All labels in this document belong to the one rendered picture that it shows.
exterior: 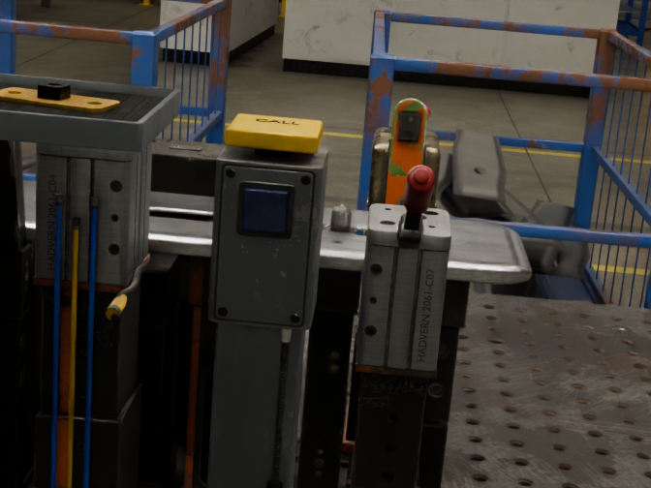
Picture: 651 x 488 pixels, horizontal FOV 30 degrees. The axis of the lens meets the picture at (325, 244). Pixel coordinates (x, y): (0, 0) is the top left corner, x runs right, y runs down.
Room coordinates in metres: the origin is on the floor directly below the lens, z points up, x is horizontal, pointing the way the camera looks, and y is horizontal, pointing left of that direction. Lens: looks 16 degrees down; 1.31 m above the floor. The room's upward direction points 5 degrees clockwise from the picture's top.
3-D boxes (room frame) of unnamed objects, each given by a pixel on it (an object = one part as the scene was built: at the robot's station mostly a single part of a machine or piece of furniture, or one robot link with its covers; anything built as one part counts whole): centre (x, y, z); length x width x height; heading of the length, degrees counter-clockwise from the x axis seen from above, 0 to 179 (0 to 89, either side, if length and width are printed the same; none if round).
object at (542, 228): (3.47, -0.48, 0.47); 1.20 x 0.80 x 0.95; 179
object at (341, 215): (1.13, -0.01, 1.00); 0.02 x 0.02 x 0.04
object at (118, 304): (0.90, 0.15, 1.00); 0.12 x 0.01 x 0.01; 178
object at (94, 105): (0.81, 0.19, 1.17); 0.08 x 0.04 x 0.01; 76
